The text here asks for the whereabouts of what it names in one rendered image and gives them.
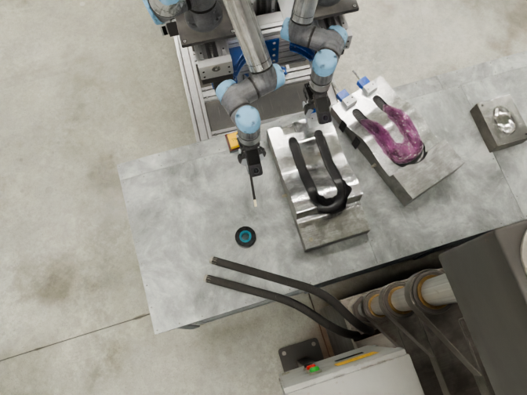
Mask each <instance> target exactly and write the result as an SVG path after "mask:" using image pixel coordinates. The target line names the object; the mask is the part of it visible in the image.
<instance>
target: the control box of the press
mask: <svg viewBox="0 0 527 395"><path fill-rule="evenodd" d="M278 354H279V356H280V360H281V363H282V367H283V370H284V372H283V373H281V374H279V379H278V381H279V383H280V387H281V389H282V394H283V395H424V393H423V389H422V387H421V385H420V381H419V379H418V376H417V374H416V370H415V368H414V366H413V363H412V360H411V357H410V356H409V354H407V353H406V352H405V349H404V348H402V347H396V348H390V347H382V346H378V345H372V346H363V347H360V348H357V349H355V350H351V351H348V352H346V353H342V354H339V355H336V356H334V357H329V358H326V359H324V357H323V355H322V351H321V348H320V346H319V342H318V340H317V339H316V338H313V339H308V340H306V341H303V342H299V343H296V344H293V345H291V346H287V347H284V348H281V349H280V350H279V351H278Z"/></svg>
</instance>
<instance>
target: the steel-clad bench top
mask: <svg viewBox="0 0 527 395"><path fill-rule="evenodd" d="M392 89H393V90H394V91H395V93H396V94H397V95H398V96H400V97H401V98H402V99H404V100H405V101H407V102H409V103H411V104H412V105H413V106H414V107H415V108H416V109H417V110H418V111H419V112H420V114H421V115H422V117H423V119H424V121H425V122H426V123H427V125H428V127H429V128H430V130H431V131H432V132H433V133H434V135H435V136H436V137H437V138H438V140H439V141H440V142H441V141H443V140H446V141H447V142H448V143H449V145H450V146H451V147H452V148H453V149H454V151H455V152H457V153H458V155H459V156H460V157H461V158H462V159H463V161H464V162H465V163H464V164H463V165H462V166H461V167H459V168H458V169H457V170H456V171H455V172H454V173H453V174H451V175H450V176H448V177H446V178H445V179H444V180H442V181H441V182H440V183H438V184H437V185H435V186H434V187H432V188H431V189H430V190H428V191H427V192H425V193H424V194H422V195H420V196H419V197H418V198H417V199H415V200H414V201H412V202H410V203H409V204H407V205H406V206H405V207H404V205H403V204H402V203H401V202H400V201H399V200H398V198H397V197H396V196H395V195H394V193H393V192H392V191H391V189H390V188H389V187H388V185H387V184H386V183H385V182H384V181H383V179H382V178H381V177H380V175H379V174H378V173H377V172H376V170H375V169H374V168H371V165H370V163H369V162H368V160H367V159H366V158H365V156H364V155H363V154H362V152H361V151H360V150H359V149H358V148H357V149H356V150H355V148H354V147H353V146H352V140H351V139H350V138H349V136H348V135H347V134H346V133H345V132H342V131H341V130H340V129H339V126H340V125H339V124H338V123H337V121H336V120H335V119H334V117H333V116H332V115H331V118H332V122H333V126H334V128H335V130H336V134H337V137H338V139H339V141H340V145H341V147H342V150H343V154H344V156H345V158H346V160H347V163H348V164H349V166H350V167H351V169H352V171H353V172H354V174H355V175H356V177H357V179H358V182H359V184H360V187H361V189H362V193H363V195H362V198H361V204H362V208H363V211H364V213H365V216H366V219H367V221H368V223H369V227H370V229H371V230H370V231H369V232H368V233H367V234H363V235H360V236H357V237H353V238H350V239H347V240H344V241H339V242H337V243H334V244H331V245H326V246H324V247H320V248H316V249H314V250H310V251H308V252H304V250H303V246H302V243H301V240H300V236H299V234H298V231H297V228H296V224H295V222H294V219H293V215H292V213H291V210H290V207H289V203H288V201H287V198H286V197H282V195H283V194H285V191H284V189H283V186H282V182H281V180H280V177H279V174H278V170H277V168H276V165H275V163H274V159H273V156H272V153H271V149H270V147H269V144H268V141H267V129H272V128H274V127H278V126H282V127H283V126H286V125H291V124H292V123H293V122H295V121H300V120H303V119H306V118H305V117H304V113H301V114H296V115H293V116H290V117H287V118H282V119H278V120H276V121H271V122H268V123H264V124H262V125H260V146H261V147H264V148H265V151H266V156H265V157H264V159H263V160H262V161H261V165H262V169H263V175H261V176H255V177H253V186H254V190H255V195H256V204H257V206H256V207H255V206H254V201H253V192H252V187H251V182H250V177H249V175H248V173H247V169H246V167H245V166H244V165H241V164H240V163H239V162H238V155H239V152H238V151H237V152H234V153H231V154H230V151H229V149H228V146H227V141H226V139H225V135H222V136H217V137H214V138H211V139H208V140H203V141H200V142H197V143H192V144H188V145H186V146H182V147H177V148H175V149H172V150H167V151H163V152H161V153H157V154H152V155H149V156H146V157H143V158H138V159H135V160H132V161H127V162H124V163H121V164H118V165H117V169H118V175H119V179H120V182H121V186H122V193H123V196H124V199H125V206H126V210H127V213H128V217H129V223H130V227H131V231H132V235H133V241H134V245H135V248H136V254H137V258H138V262H139V265H140V272H141V276H142V279H143V283H144V289H145V293H146V297H147V303H148V306H149V310H150V314H151V320H152V324H153V328H154V334H155V335H156V334H158V333H161V332H166V331H168V330H171V329H174V328H178V327H181V326H184V325H187V324H191V323H194V322H196V321H201V320H204V319H206V318H209V317H214V316H216V315H219V314H222V313H226V312H229V311H232V310H236V309H239V308H242V307H244V306H249V305H252V304H254V303H259V302H262V301H264V300H267V299H265V298H262V297H259V296H255V295H250V294H247V293H244V292H239V291H236V290H233V289H229V288H225V287H221V286H218V285H215V284H210V283H207V282H204V281H203V278H204V276H205V274H208V275H212V276H215V277H220V278H223V279H227V280H229V281H235V282H238V283H241V284H247V285H250V286H253V287H256V288H262V289H265V290H268V291H271V292H276V293H279V294H282V295H284V294H287V293H290V292H294V291H297V290H299V289H297V288H292V287H289V286H286V285H283V284H279V283H275V282H273V281H268V280H264V279H262V278H259V277H254V276H251V275H248V274H244V273H241V272H238V271H235V270H230V269H228V268H224V267H221V266H217V265H213V264H211V263H209V259H210V257H211V256H215V257H218V258H221V259H226V260H229V261H231V262H235V263H240V264H242V265H246V266H251V267H253V268H257V269H259V270H264V271H267V272H270V273H273V274H277V275H281V276H283V277H288V278H292V279H294V280H298V281H302V282H305V283H308V284H312V285H316V284H320V283H322V282H325V281H330V280H332V279H335V278H338V277H342V276H345V275H348V274H352V273H355V272H358V271H360V270H365V269H368V268H370V267H374V266H378V265H380V264H383V263H388V262H390V261H393V260H396V259H400V258H403V257H406V256H409V255H413V254H416V253H418V252H423V251H426V250H428V249H432V248H436V247H438V246H441V245H446V244H448V243H451V242H454V241H458V240H461V239H464V238H467V237H471V236H474V235H476V234H481V233H484V232H486V231H490V230H494V229H496V228H499V227H502V226H506V225H509V224H512V223H516V222H519V221H522V220H525V219H527V140H526V141H525V142H524V143H521V144H518V145H515V146H512V147H508V148H504V149H502V150H497V151H494V152H492V153H489V150H488V148H487V146H486V145H485V142H484V140H483V139H482V136H481V133H480V132H479V130H478V127H477V126H476V124H475V122H474V119H473V118H472V115H471V113H470V110H471V109H472V108H473V107H474V106H475V104H476V103H480V102H483V101H486V100H491V99H494V98H497V97H500V96H505V95H508V94H511V97H512V99H513V101H514V103H515V105H516V107H517V109H518V110H519V112H520V114H521V116H522V118H523V120H524V122H525V124H526V126H527V50H526V51H524V52H520V53H515V54H512V55H509V56H505V57H501V58H498V59H495V60H490V61H487V62H484V63H479V64H476V65H473V66H470V67H465V68H462V69H459V70H456V71H450V72H448V73H444V74H440V75H436V76H434V77H430V78H425V79H423V80H419V81H416V82H411V83H409V84H405V85H400V86H397V87H394V88H392ZM243 226H249V227H251V228H252V229H253V230H254V231H255V233H256V241H255V243H254V245H253V246H252V247H250V248H242V247H240V246H239V245H238V244H237V242H236V240H235V233H236V231H237V230H238V229H239V228H240V227H243Z"/></svg>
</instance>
